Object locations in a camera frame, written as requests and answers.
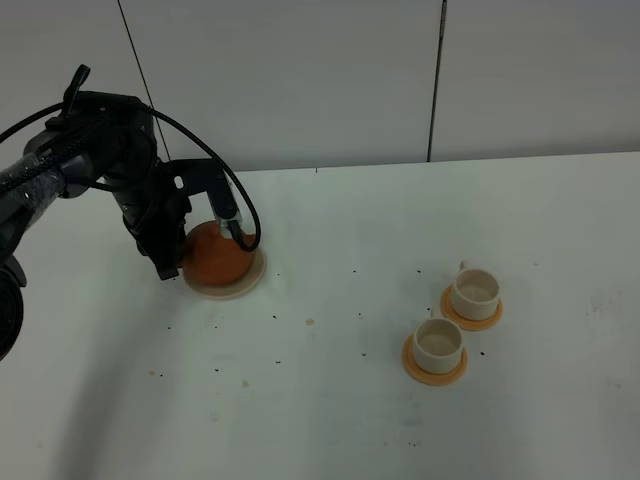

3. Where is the white teacup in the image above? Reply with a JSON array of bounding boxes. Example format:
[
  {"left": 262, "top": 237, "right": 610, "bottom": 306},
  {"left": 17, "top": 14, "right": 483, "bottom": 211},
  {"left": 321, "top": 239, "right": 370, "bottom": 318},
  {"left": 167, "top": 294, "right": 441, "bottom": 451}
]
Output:
[
  {"left": 412, "top": 314, "right": 463, "bottom": 375},
  {"left": 451, "top": 260, "right": 500, "bottom": 322}
]

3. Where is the near orange coaster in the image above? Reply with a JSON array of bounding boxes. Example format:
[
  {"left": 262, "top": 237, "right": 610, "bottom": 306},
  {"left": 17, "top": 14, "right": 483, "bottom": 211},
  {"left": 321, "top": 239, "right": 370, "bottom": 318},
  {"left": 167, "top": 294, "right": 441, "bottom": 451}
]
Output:
[{"left": 401, "top": 335, "right": 468, "bottom": 387}]

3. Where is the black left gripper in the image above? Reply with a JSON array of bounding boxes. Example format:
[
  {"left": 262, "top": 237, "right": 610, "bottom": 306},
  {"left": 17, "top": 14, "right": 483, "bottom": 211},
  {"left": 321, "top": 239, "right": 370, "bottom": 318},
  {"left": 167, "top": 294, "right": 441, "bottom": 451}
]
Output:
[{"left": 23, "top": 91, "right": 191, "bottom": 281}]

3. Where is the orange coaster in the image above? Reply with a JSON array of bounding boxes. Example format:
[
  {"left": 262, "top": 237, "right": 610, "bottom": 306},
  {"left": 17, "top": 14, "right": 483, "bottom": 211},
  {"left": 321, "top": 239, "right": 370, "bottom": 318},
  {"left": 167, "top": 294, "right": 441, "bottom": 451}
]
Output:
[
  {"left": 440, "top": 285, "right": 503, "bottom": 331},
  {"left": 401, "top": 335, "right": 468, "bottom": 387}
]

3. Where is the far orange coaster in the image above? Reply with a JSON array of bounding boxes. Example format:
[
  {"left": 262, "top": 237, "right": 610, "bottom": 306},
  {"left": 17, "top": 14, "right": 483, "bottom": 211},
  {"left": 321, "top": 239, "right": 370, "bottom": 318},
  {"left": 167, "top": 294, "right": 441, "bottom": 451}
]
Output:
[{"left": 440, "top": 285, "right": 503, "bottom": 331}]

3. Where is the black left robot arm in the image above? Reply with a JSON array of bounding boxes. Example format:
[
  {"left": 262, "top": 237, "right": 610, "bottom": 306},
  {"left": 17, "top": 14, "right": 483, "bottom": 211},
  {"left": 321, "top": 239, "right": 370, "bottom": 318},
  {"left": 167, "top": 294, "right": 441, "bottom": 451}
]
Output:
[{"left": 1, "top": 91, "right": 191, "bottom": 355}]

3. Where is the cream round teapot saucer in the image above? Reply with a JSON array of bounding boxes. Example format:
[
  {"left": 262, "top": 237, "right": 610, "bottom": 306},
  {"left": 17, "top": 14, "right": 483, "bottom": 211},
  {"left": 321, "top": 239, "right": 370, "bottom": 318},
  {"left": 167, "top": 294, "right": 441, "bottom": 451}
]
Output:
[{"left": 183, "top": 248, "right": 267, "bottom": 300}]

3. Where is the near white teacup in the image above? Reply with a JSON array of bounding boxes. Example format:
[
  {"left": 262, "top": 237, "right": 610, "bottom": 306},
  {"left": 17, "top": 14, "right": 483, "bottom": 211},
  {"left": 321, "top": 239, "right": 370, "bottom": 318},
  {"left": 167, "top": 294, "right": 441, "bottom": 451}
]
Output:
[{"left": 412, "top": 314, "right": 463, "bottom": 375}]

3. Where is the far white teacup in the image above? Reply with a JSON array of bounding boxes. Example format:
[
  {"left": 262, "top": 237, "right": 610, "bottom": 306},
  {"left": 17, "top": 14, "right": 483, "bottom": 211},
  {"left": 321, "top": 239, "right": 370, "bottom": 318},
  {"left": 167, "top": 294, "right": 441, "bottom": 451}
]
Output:
[{"left": 451, "top": 260, "right": 500, "bottom": 322}]

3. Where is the black left camera cable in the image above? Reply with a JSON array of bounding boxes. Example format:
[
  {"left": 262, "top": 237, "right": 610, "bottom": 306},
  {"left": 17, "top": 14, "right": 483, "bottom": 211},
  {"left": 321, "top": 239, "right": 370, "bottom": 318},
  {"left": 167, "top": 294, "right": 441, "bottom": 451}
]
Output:
[{"left": 0, "top": 64, "right": 263, "bottom": 253}]

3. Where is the brown clay teapot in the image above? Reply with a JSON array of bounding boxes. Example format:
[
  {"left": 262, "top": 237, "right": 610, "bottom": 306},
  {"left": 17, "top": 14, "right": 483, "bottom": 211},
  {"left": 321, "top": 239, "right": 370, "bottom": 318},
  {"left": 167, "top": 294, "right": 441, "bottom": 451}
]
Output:
[{"left": 181, "top": 221, "right": 254, "bottom": 287}]

